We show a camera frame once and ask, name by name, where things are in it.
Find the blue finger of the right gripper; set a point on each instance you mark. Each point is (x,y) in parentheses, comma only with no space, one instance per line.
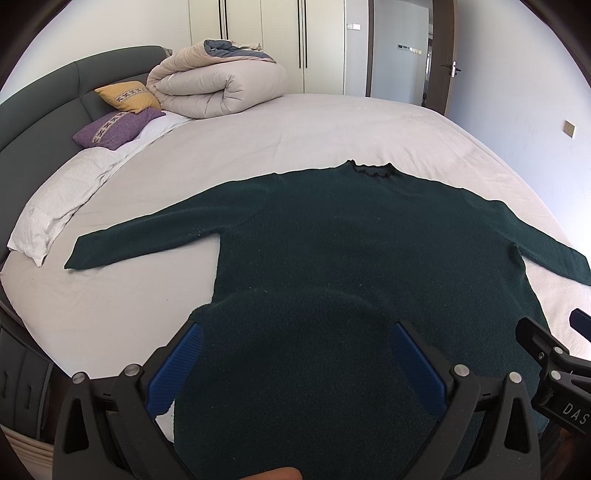
(579,320)
(541,345)

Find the white pillow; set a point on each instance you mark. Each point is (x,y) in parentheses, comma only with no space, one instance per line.
(52,206)

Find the dark grey upholstered headboard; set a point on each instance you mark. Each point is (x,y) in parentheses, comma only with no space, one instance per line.
(38,122)

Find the dark green knit sweater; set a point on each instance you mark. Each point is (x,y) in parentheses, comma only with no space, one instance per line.
(315,268)

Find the metal door handle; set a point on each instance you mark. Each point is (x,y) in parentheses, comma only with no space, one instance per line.
(453,68)

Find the person left hand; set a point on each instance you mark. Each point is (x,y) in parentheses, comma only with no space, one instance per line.
(283,473)

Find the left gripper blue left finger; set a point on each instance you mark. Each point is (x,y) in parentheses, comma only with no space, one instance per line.
(169,366)

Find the dark bedside cabinet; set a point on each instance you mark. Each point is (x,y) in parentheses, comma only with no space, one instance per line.
(25,376)

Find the dark brown door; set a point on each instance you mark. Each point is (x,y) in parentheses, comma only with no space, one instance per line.
(443,52)

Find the beige wall switch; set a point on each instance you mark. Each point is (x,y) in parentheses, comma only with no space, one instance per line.
(569,129)

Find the white bed mattress sheet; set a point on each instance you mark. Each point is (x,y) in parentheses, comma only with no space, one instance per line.
(101,320)

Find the folded beige duvet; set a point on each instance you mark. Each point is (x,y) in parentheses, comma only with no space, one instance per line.
(214,78)

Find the yellow patterned cushion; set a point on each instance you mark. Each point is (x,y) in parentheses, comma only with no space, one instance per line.
(129,96)

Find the purple patterned cushion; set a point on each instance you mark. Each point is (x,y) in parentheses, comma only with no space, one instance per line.
(115,129)

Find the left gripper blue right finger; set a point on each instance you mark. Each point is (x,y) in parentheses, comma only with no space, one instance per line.
(412,354)

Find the cream wardrobe with dark handles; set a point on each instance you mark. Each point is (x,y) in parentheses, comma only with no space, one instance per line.
(323,44)

